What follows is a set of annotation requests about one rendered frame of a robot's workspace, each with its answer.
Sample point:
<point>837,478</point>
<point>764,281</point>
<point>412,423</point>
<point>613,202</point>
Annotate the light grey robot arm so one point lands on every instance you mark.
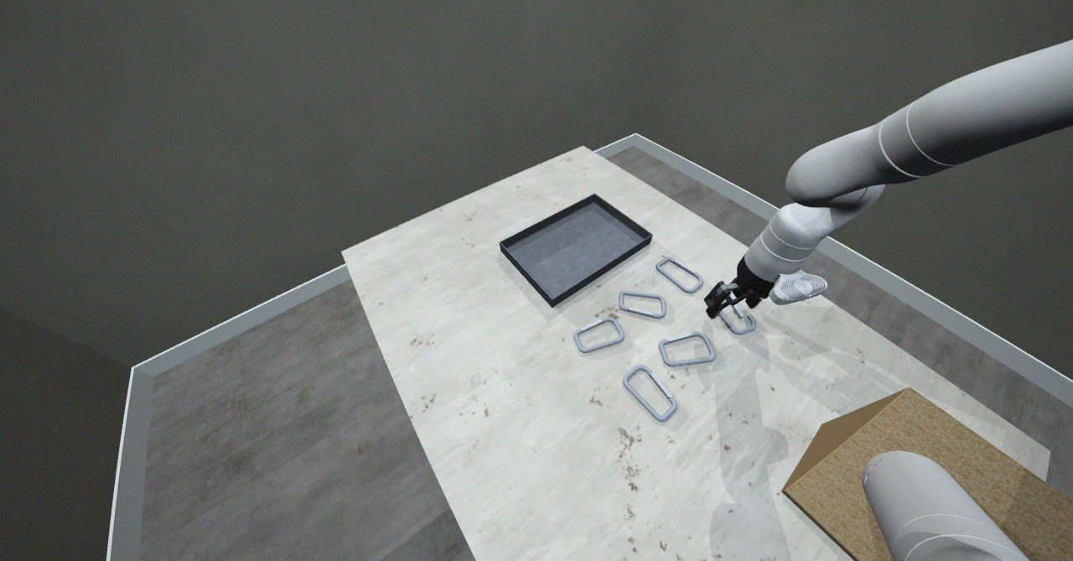
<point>922,512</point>

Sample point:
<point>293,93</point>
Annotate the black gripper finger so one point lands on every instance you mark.
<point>721,292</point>
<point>752,302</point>

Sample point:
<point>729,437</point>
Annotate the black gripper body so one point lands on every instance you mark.
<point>747,280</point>

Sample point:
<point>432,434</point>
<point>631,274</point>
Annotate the grey carabiner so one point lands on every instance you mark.
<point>689,361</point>
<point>601,345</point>
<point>740,316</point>
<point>642,312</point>
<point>683,267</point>
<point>673,407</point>

